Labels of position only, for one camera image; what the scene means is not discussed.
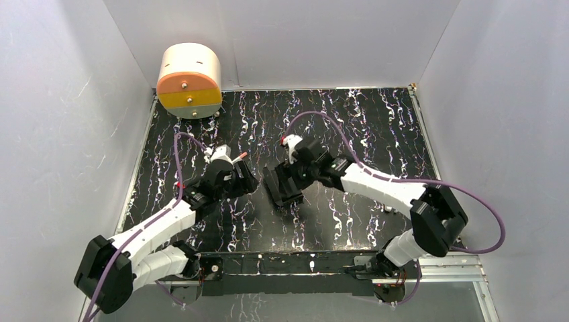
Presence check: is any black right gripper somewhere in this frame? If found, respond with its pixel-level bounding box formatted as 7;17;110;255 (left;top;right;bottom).
274;156;319;197

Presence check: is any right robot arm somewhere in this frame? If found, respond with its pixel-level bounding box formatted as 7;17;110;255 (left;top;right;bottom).
262;135;468;278

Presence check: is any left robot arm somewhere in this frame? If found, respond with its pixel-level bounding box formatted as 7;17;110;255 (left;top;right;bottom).
74;160;259;314

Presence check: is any pink white marker pen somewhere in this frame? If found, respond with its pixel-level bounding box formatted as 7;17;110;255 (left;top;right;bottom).
236;152;248;160

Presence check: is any round cream drawer cabinet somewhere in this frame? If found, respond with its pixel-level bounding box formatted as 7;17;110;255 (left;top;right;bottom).
156;43;223;119

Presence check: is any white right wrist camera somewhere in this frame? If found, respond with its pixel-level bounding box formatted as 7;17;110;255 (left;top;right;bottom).
280;134;303;164

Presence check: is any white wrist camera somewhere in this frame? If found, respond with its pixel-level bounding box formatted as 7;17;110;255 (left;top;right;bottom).
204;144;233;164
280;134;303;164

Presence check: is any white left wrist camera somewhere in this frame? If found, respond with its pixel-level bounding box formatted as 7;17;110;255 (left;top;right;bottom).
204;144;233;164

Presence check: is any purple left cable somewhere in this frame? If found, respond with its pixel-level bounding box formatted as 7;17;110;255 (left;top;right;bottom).
82;131;210;322

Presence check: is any purple cable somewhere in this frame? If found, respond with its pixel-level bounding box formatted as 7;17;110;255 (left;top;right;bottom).
82;131;210;322
282;111;507;307

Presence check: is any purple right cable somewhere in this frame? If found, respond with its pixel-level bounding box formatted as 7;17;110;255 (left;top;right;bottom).
282;111;507;307

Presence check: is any aluminium front rail frame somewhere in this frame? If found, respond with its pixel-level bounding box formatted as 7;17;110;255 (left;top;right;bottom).
75;247;498;321

